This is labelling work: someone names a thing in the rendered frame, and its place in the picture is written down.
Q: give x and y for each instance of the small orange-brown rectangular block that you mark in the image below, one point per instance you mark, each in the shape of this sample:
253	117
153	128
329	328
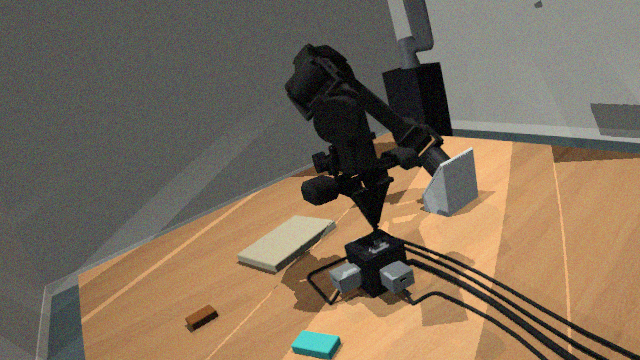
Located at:
201	317

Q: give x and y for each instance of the beige flat rectangular slab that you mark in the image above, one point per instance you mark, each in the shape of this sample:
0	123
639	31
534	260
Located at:
281	246

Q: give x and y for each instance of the cyan rectangular block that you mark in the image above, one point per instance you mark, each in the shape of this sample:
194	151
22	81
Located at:
316	344

